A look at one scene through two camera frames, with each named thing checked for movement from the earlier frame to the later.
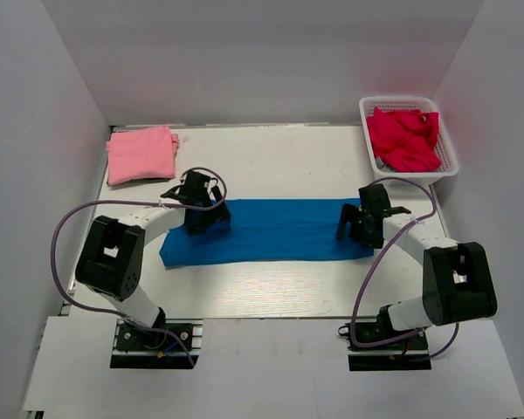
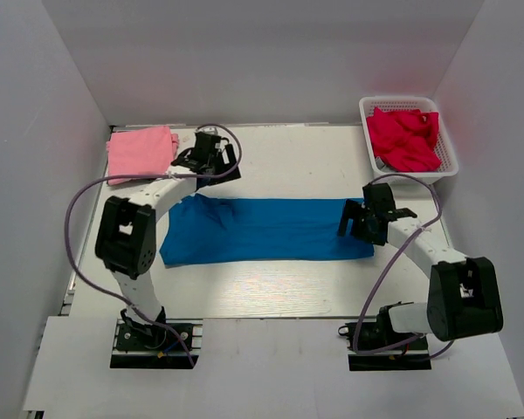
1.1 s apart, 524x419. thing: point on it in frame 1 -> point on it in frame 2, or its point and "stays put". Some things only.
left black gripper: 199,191 -> 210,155
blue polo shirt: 264,230 stays put
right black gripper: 360,228 stays put
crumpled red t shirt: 404,140 stays put
